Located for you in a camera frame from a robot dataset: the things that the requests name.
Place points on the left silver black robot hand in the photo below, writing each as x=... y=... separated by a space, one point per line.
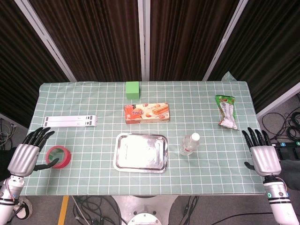
x=23 y=158

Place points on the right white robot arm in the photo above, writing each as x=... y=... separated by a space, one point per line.
x=280 y=199

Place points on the green cube block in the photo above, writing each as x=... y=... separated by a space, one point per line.
x=132 y=90

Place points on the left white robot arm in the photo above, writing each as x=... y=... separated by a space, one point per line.
x=9 y=199

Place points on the clear plastic bottle white cap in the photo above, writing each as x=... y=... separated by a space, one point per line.
x=189 y=145

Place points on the white folding stand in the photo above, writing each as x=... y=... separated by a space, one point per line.
x=70 y=121

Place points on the green checkered tablecloth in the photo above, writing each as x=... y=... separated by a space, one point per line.
x=145 y=182

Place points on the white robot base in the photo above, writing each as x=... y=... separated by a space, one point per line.
x=143 y=211

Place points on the orange egg roll box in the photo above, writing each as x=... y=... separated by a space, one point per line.
x=147 y=113

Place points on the red tape roll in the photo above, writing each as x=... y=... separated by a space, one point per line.
x=59 y=156

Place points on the green snack bag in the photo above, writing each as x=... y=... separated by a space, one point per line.
x=227 y=112

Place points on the stainless steel tray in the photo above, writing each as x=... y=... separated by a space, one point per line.
x=141 y=153

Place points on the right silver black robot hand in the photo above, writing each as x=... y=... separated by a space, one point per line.
x=264 y=158

